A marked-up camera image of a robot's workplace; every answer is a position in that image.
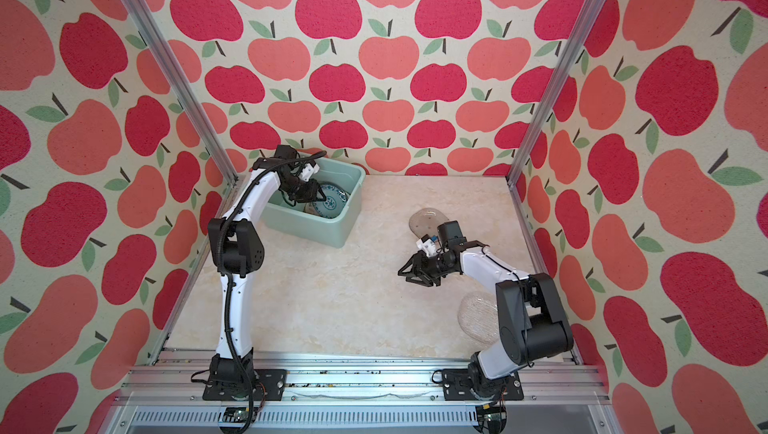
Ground brown speckled square plate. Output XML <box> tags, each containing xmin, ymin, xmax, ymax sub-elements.
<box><xmin>408</xmin><ymin>207</ymin><xmax>449</xmax><ymax>239</ymax></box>

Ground teal patterned small plate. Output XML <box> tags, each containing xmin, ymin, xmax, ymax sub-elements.
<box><xmin>304</xmin><ymin>183</ymin><xmax>349</xmax><ymax>219</ymax></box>

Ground clear glass textured plate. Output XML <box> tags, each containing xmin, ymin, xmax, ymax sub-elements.
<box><xmin>457</xmin><ymin>291</ymin><xmax>499</xmax><ymax>345</ymax></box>

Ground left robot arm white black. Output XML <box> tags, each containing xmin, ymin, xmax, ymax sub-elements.
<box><xmin>208</xmin><ymin>145</ymin><xmax>326</xmax><ymax>382</ymax></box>

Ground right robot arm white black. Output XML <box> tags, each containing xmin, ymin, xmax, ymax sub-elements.
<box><xmin>398</xmin><ymin>221</ymin><xmax>574</xmax><ymax>388</ymax></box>

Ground mint green plastic bin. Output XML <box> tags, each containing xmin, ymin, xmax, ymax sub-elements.
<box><xmin>261</xmin><ymin>158</ymin><xmax>366</xmax><ymax>248</ymax></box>

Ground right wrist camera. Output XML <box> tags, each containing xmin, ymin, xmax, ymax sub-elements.
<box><xmin>416</xmin><ymin>234</ymin><xmax>441</xmax><ymax>258</ymax></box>

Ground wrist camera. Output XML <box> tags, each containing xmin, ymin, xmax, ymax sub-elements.
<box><xmin>416</xmin><ymin>234</ymin><xmax>441</xmax><ymax>258</ymax></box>
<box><xmin>298</xmin><ymin>161</ymin><xmax>320</xmax><ymax>183</ymax></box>

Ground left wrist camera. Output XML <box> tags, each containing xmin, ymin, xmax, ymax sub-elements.
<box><xmin>298</xmin><ymin>161</ymin><xmax>320</xmax><ymax>183</ymax></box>

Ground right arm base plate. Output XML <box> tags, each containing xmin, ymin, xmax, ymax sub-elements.
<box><xmin>432</xmin><ymin>368</ymin><xmax>524</xmax><ymax>403</ymax></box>

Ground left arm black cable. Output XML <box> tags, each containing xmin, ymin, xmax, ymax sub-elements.
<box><xmin>218</xmin><ymin>150</ymin><xmax>328</xmax><ymax>434</ymax></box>

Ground aluminium front rail frame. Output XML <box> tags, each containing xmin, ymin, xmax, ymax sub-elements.
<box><xmin>101</xmin><ymin>350</ymin><xmax>620</xmax><ymax>433</ymax></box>

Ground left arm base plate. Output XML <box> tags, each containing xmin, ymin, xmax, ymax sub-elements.
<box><xmin>202</xmin><ymin>369</ymin><xmax>287</xmax><ymax>402</ymax></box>

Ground left aluminium corner post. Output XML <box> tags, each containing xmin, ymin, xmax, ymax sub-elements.
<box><xmin>121</xmin><ymin>0</ymin><xmax>238</xmax><ymax>187</ymax></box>

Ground aluminium corner post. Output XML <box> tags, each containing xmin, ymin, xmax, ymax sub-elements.
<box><xmin>121</xmin><ymin>0</ymin><xmax>238</xmax><ymax>187</ymax></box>
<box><xmin>507</xmin><ymin>0</ymin><xmax>606</xmax><ymax>191</ymax></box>

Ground right aluminium corner post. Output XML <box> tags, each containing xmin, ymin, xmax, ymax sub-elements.
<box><xmin>507</xmin><ymin>0</ymin><xmax>606</xmax><ymax>191</ymax></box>

